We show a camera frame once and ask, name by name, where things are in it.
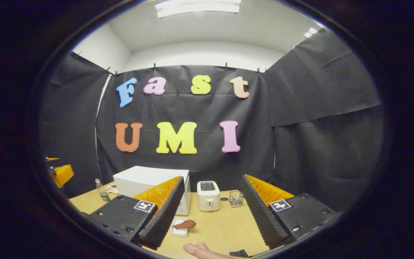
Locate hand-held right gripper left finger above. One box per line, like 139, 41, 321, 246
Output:
84, 176, 186, 251

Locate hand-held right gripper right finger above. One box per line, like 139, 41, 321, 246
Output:
240, 174, 337, 250

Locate brown piece of meat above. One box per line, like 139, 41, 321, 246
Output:
174, 219, 197, 230

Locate white microwave oven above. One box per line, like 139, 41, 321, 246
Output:
113, 166, 191, 216

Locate small white tray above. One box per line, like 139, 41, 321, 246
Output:
170, 217, 189, 238

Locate clear utensil holder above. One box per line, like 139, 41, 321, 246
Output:
229, 190, 244, 208

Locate clear plastic water bottle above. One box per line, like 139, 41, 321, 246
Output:
96, 179, 111, 203

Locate white toaster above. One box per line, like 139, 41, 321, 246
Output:
197, 181, 221, 212

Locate black backdrop cloth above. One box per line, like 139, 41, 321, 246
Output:
40, 29, 383, 213

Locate long ceiling light panel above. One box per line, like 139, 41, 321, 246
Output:
156, 0, 242, 18

